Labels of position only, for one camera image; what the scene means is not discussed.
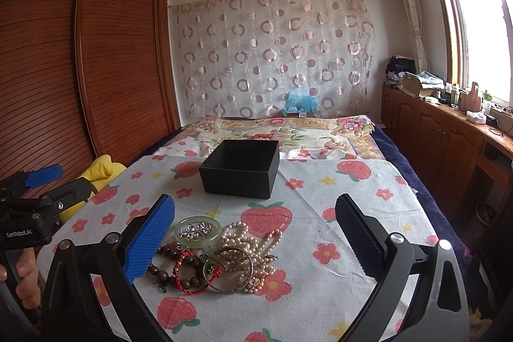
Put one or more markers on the window with wooden frame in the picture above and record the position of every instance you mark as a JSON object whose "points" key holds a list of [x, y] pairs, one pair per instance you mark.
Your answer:
{"points": [[480, 45]]}

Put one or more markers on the wooden sliding wardrobe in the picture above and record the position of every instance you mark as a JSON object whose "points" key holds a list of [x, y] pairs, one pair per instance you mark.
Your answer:
{"points": [[83, 78]]}

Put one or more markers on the person's left hand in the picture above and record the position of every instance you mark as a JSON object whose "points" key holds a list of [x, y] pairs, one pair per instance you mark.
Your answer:
{"points": [[28, 290]]}

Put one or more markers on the cardboard box on cabinet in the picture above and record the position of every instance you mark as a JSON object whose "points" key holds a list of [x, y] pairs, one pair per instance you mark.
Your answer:
{"points": [[412, 85]]}

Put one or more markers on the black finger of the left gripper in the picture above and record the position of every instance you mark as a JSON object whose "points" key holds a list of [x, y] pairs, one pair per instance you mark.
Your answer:
{"points": [[62, 198]]}

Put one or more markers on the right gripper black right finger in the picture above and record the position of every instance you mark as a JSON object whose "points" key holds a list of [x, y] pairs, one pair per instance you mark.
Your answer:
{"points": [[438, 310]]}

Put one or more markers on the tied side curtain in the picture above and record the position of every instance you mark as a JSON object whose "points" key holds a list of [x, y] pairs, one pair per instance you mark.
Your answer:
{"points": [[414, 16]]}

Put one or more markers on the pink bottle on cabinet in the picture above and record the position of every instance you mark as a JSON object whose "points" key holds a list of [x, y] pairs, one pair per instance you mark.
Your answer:
{"points": [[474, 102]]}

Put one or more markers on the strawberry print white cloth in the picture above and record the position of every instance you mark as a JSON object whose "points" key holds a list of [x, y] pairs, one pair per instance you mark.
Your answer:
{"points": [[308, 284]]}

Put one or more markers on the pink circle patterned curtain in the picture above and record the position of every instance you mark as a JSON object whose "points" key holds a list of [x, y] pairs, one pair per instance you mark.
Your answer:
{"points": [[249, 58]]}

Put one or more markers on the silver crystal hair clip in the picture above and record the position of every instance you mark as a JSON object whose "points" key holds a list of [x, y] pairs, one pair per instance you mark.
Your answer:
{"points": [[195, 231]]}

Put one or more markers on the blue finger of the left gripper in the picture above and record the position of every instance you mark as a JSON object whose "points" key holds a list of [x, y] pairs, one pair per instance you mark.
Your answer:
{"points": [[43, 176]]}

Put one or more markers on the floral bed quilt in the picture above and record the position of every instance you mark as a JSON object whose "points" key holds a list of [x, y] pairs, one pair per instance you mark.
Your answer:
{"points": [[298, 138]]}

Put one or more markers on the black bag on cabinet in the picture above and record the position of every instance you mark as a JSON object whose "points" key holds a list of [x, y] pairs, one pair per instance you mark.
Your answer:
{"points": [[397, 66]]}

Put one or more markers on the black jewelry box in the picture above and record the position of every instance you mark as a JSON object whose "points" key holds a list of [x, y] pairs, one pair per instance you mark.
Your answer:
{"points": [[241, 168]]}

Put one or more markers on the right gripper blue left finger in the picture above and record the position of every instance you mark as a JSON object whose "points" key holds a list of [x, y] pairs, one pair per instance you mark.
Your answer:
{"points": [[118, 259]]}

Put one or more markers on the yellow plush toy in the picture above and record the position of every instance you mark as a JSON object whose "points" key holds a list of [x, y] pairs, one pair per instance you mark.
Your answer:
{"points": [[100, 173]]}

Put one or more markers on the long wooden cabinet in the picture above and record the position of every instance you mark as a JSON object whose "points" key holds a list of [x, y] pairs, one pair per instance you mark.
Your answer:
{"points": [[466, 168]]}

